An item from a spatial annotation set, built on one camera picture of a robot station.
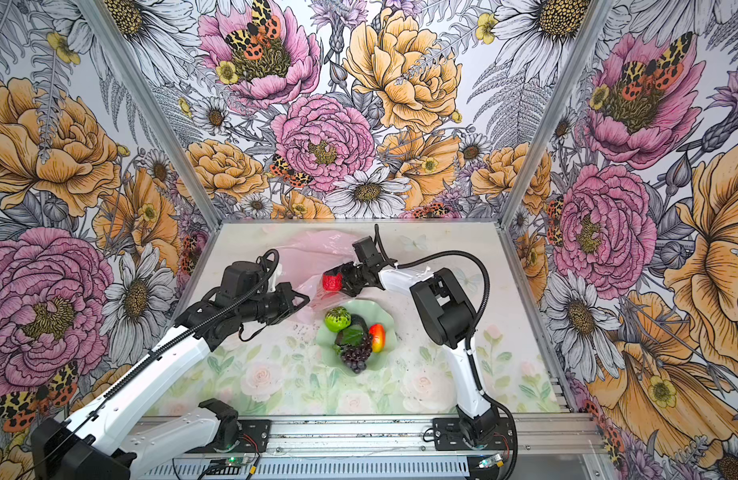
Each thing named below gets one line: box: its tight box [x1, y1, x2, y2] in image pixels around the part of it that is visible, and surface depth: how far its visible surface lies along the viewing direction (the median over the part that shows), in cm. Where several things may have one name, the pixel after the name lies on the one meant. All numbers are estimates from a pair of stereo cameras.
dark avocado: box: [350, 314, 368, 335], surface depth 90 cm
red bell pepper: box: [322, 273, 343, 291], surface depth 96 cm
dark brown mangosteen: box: [335, 326, 365, 346], surface depth 87 cm
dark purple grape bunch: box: [340, 335, 373, 374], surface depth 81 cm
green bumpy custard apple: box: [324, 306, 352, 333], surface depth 86 cm
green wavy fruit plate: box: [316, 300, 397, 373], surface depth 88 cm
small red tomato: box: [370, 323, 387, 353], surface depth 88 cm
